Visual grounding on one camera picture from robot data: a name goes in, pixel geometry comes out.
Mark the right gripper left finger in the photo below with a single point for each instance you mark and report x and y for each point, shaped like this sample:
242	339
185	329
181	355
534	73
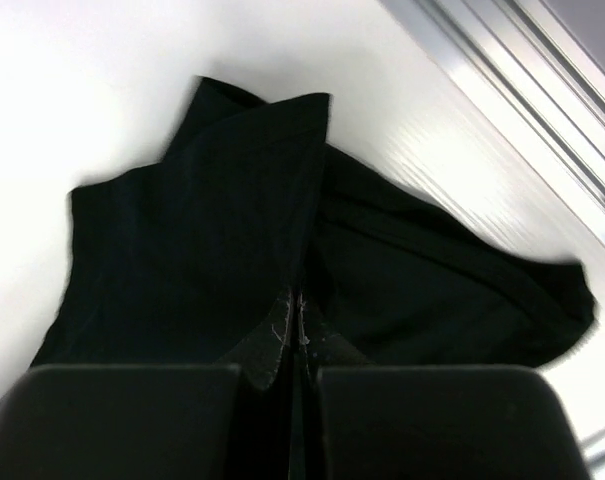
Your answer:
227	420

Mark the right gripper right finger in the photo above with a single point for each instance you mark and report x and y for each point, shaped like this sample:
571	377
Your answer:
362	421

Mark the black t shirt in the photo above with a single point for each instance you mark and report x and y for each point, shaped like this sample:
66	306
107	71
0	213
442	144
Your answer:
250	210

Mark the right aluminium corner post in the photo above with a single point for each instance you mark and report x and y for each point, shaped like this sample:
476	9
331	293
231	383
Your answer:
532	81

